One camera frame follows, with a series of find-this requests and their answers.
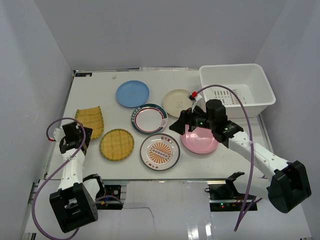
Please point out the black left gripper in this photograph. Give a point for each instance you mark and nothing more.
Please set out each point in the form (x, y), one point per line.
(86, 133)

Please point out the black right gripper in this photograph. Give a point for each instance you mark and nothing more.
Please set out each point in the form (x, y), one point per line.
(186, 117)

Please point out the green rimmed white plate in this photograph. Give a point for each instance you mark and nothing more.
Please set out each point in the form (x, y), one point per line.
(149, 119)

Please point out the blue round plate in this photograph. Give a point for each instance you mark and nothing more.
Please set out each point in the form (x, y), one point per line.
(132, 94)

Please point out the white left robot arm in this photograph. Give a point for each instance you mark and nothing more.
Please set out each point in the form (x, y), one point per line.
(73, 203)

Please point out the white plastic bin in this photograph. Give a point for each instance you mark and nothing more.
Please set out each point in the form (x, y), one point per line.
(248, 81)

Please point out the cream round plate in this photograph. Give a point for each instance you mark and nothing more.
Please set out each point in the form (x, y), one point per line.
(176, 101)

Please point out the pink round plate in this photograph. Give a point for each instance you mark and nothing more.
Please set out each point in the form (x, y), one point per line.
(199, 141)

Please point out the orange sunburst white plate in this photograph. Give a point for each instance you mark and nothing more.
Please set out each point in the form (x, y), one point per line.
(160, 152)

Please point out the round woven bamboo tray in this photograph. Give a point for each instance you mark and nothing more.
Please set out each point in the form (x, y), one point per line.
(117, 144)

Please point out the black label sticker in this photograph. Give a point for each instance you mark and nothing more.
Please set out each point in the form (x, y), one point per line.
(83, 74)

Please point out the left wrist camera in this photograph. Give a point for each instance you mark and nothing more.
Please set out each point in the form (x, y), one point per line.
(58, 134)

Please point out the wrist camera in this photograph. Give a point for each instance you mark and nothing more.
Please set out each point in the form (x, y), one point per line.
(194, 97)
(58, 134)

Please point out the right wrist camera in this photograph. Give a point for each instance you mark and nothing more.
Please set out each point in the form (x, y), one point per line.
(194, 97)

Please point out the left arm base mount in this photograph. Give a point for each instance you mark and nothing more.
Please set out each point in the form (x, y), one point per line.
(112, 191)

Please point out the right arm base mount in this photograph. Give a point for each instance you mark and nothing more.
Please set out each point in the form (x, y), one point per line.
(223, 199)

